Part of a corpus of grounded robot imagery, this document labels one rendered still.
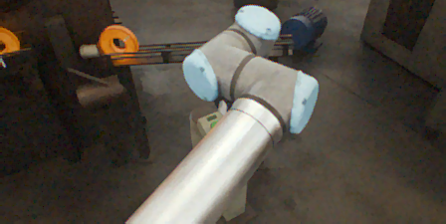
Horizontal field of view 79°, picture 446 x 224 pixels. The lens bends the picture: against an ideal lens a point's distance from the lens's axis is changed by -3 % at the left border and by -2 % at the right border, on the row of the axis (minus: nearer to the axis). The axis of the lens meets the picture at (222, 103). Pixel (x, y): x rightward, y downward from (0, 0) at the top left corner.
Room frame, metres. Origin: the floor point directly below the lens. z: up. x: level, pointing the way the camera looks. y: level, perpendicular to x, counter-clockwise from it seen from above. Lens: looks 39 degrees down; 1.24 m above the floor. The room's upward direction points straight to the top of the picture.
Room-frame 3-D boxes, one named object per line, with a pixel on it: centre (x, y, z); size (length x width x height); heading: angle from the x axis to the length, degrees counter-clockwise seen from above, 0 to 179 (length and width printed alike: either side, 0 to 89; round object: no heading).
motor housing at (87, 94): (1.05, 0.56, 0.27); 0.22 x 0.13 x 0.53; 121
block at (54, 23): (1.13, 0.72, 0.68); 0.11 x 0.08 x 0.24; 31
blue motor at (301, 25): (2.50, -0.81, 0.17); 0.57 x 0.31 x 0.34; 141
